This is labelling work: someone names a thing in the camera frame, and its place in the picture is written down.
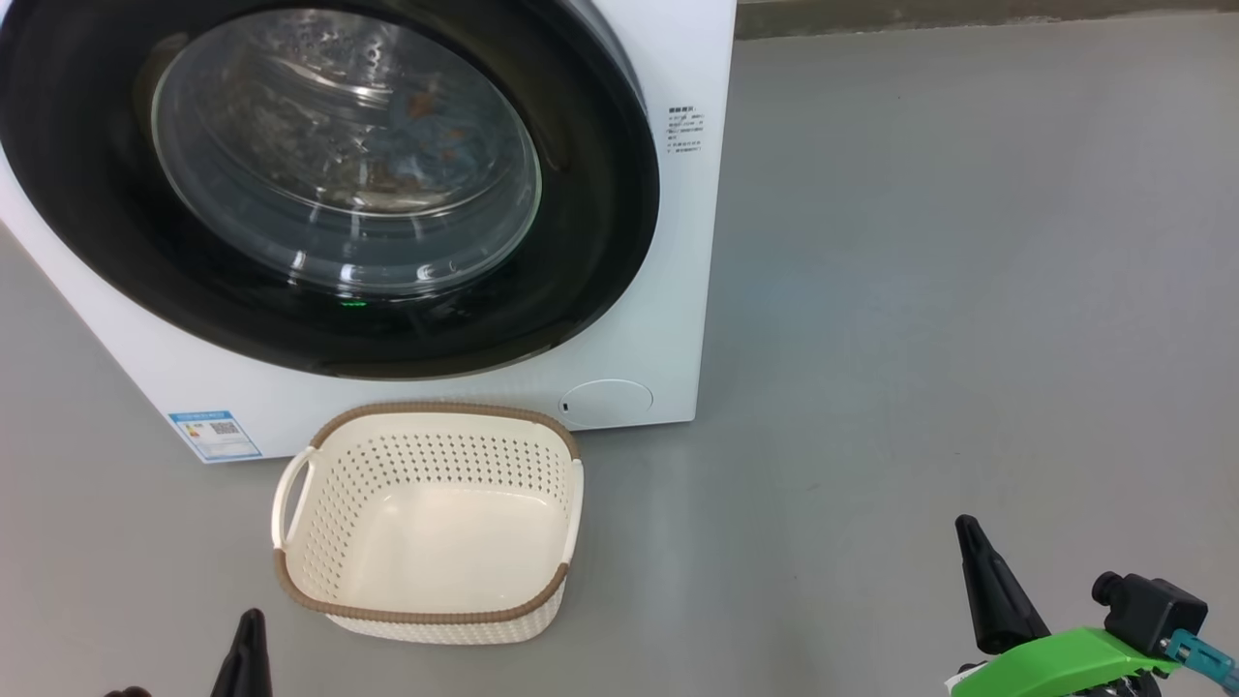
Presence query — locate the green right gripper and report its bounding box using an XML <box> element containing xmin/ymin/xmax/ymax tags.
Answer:
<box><xmin>947</xmin><ymin>514</ymin><xmax>1184</xmax><ymax>697</ymax></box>

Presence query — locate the black round glass washer door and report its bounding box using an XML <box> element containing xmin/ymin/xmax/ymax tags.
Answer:
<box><xmin>0</xmin><ymin>0</ymin><xmax>661</xmax><ymax>380</ymax></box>

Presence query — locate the blue garment orange print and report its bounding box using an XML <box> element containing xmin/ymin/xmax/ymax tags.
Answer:
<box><xmin>382</xmin><ymin>87</ymin><xmax>475</xmax><ymax>195</ymax></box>

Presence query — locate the white front-load washing machine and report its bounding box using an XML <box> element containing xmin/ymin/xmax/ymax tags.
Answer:
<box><xmin>0</xmin><ymin>0</ymin><xmax>739</xmax><ymax>464</ymax></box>

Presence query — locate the stainless steel washing machine drum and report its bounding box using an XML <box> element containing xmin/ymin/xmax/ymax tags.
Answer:
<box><xmin>155</xmin><ymin>10</ymin><xmax>538</xmax><ymax>291</ymax></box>

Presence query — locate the cream perforated basket brown rim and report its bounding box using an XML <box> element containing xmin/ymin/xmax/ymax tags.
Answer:
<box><xmin>272</xmin><ymin>402</ymin><xmax>585</xmax><ymax>646</ymax></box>

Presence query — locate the blue energy label sticker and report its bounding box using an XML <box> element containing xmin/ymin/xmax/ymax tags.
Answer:
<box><xmin>168</xmin><ymin>410</ymin><xmax>263</xmax><ymax>464</ymax></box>

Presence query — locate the round white filter cover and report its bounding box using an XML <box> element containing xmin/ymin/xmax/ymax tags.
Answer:
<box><xmin>561</xmin><ymin>379</ymin><xmax>654</xmax><ymax>427</ymax></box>

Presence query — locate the small printed text label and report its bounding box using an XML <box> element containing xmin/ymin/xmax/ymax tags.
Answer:
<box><xmin>666</xmin><ymin>105</ymin><xmax>706</xmax><ymax>156</ymax></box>

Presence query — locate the black cable teal plug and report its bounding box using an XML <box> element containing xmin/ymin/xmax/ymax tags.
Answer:
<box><xmin>1162</xmin><ymin>629</ymin><xmax>1239</xmax><ymax>688</ymax></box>

